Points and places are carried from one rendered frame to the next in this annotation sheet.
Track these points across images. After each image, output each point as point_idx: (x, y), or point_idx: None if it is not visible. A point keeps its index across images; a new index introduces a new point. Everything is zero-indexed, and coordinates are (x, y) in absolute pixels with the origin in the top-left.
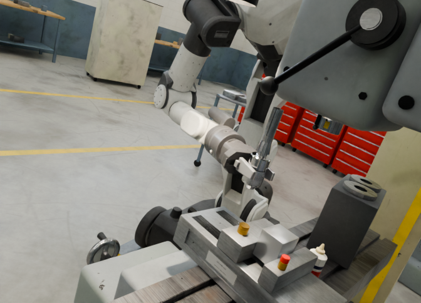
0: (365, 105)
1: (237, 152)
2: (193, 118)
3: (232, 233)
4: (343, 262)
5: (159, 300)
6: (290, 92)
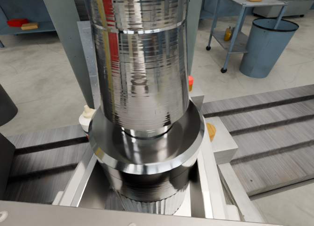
0: None
1: (274, 224)
2: None
3: (224, 136)
4: (11, 149)
5: (277, 158)
6: None
